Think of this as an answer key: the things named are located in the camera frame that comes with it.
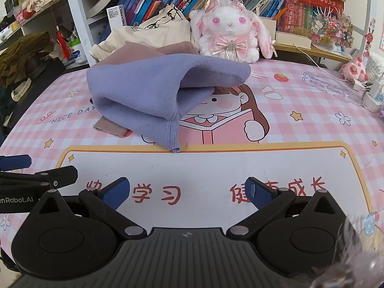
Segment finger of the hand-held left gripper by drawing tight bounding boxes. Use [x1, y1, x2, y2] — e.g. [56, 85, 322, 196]
[0, 154, 32, 170]
[0, 165, 79, 190]

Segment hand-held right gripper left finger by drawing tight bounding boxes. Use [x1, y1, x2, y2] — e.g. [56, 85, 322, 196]
[29, 176, 148, 237]

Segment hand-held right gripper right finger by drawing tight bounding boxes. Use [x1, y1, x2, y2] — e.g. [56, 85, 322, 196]
[226, 176, 348, 237]

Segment purple knit sweater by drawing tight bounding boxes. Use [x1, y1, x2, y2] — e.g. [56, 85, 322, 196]
[86, 52, 251, 153]

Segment beige wristwatch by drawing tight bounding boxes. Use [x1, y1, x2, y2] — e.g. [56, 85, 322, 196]
[11, 78, 32, 102]

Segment pink checked desk mat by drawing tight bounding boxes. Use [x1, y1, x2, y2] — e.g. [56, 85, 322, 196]
[0, 55, 384, 248]

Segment dark crumpled cloth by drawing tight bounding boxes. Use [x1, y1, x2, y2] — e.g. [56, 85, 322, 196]
[0, 31, 59, 88]

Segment white bottle green cap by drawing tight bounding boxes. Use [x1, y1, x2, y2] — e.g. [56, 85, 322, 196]
[68, 37, 87, 64]

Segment red tassel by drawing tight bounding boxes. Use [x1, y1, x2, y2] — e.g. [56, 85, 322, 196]
[55, 25, 69, 61]

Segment mauve garment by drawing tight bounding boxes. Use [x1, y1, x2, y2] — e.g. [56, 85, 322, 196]
[92, 41, 199, 138]

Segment white power strip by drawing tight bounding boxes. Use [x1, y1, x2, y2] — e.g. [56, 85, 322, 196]
[362, 81, 384, 114]

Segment low wooden ledge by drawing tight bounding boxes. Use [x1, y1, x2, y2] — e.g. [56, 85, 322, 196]
[273, 42, 353, 62]

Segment small pink plush toy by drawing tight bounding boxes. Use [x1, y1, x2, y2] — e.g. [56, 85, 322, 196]
[340, 55, 370, 81]

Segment cream cardboard box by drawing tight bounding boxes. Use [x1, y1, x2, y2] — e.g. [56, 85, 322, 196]
[259, 16, 312, 49]

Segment beige printed t-shirt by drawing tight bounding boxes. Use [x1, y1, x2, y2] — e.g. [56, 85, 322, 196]
[90, 4, 192, 63]

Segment white barcode box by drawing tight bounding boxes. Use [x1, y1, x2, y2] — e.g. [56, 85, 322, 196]
[106, 5, 126, 32]

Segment white pink bunny plush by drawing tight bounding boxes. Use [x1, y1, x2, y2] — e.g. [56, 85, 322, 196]
[189, 0, 278, 63]

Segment bead flower ornament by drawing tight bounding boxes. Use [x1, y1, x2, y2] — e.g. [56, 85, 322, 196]
[310, 9, 355, 52]

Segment row of red books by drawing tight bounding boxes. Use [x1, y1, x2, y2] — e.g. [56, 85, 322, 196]
[277, 0, 345, 36]

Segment white cable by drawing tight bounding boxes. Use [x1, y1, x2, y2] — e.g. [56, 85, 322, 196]
[293, 43, 352, 82]

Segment white shelf post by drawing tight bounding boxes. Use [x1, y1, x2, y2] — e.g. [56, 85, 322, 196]
[61, 0, 104, 66]

